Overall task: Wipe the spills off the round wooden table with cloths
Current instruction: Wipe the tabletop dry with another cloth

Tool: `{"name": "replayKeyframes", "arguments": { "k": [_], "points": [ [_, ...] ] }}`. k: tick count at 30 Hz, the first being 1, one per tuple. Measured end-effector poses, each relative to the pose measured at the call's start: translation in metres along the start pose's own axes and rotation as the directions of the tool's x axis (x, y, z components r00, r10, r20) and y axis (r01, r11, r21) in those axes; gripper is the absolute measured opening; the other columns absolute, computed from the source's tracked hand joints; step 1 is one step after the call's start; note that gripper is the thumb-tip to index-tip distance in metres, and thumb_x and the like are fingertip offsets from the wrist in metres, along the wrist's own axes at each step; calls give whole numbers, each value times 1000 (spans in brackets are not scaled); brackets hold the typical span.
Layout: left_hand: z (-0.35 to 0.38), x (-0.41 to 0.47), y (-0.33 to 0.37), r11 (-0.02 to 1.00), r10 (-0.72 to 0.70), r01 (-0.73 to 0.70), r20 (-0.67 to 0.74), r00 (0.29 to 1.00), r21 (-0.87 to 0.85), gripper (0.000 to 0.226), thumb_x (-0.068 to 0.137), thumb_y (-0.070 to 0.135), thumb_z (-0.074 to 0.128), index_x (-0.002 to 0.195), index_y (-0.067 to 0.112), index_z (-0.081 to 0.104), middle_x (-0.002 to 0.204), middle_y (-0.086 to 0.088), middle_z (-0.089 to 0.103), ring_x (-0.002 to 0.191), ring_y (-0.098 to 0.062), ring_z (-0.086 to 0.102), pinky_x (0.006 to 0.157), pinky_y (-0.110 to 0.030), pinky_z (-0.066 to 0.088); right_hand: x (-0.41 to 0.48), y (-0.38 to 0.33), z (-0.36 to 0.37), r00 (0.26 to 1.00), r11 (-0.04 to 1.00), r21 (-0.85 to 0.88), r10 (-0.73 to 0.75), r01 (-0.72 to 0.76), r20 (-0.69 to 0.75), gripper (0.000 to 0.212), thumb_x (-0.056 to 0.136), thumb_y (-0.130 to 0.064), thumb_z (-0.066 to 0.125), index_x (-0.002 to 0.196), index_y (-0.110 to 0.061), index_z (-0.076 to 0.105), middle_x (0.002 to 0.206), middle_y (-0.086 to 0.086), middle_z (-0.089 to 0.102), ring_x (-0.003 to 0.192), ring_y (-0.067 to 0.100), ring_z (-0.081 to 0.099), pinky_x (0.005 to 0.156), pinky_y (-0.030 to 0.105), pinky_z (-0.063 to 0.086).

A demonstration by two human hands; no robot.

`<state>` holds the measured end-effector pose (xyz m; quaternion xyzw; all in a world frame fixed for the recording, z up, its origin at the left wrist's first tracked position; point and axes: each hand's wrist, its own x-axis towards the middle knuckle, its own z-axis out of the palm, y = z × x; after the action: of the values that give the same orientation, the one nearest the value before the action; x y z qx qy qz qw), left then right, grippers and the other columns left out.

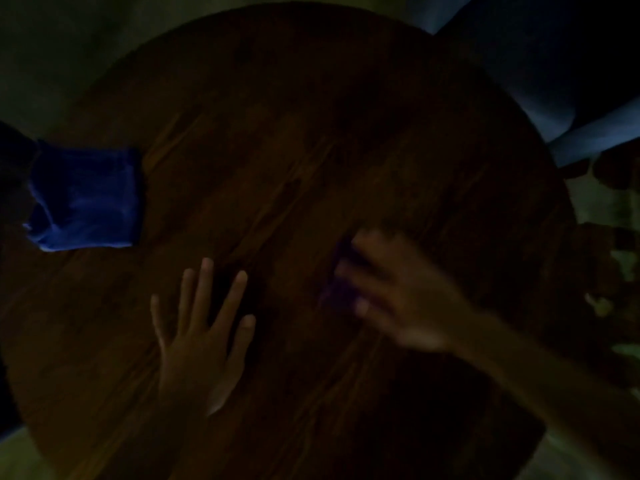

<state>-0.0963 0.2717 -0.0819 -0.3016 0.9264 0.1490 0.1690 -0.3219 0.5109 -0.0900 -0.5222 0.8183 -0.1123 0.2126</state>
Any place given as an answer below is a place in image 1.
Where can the person's left hand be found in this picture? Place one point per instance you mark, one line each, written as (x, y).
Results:
(192, 359)

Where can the person's right hand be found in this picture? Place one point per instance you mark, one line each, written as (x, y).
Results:
(415, 299)

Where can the person's left middle finger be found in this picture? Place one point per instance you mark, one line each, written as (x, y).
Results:
(203, 294)

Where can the person's left thumb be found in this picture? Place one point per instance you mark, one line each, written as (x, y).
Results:
(241, 347)

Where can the person's left little finger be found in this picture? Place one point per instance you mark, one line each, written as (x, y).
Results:
(159, 318)

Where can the person's right fingers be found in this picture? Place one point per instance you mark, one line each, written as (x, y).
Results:
(372, 279)

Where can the dark purple cloth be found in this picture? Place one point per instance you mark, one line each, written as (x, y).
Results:
(342, 289)

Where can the person's right forearm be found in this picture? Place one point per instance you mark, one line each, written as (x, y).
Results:
(555, 389)

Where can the person's left forearm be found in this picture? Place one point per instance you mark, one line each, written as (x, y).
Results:
(182, 444)

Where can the folded blue cloth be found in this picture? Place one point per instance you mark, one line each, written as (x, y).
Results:
(85, 197)

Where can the patterned floor rug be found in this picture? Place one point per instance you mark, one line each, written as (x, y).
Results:
(612, 254)

